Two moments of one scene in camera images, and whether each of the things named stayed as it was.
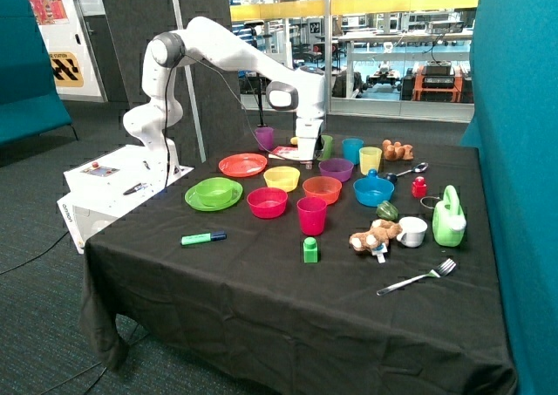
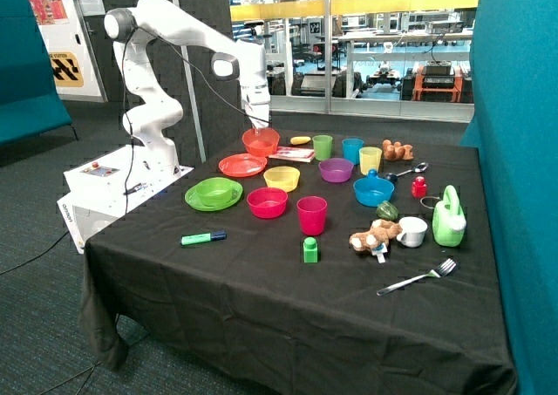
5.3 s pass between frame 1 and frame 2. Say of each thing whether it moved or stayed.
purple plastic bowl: stayed
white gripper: moved
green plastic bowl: stayed
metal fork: stayed
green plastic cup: stayed
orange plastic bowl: moved
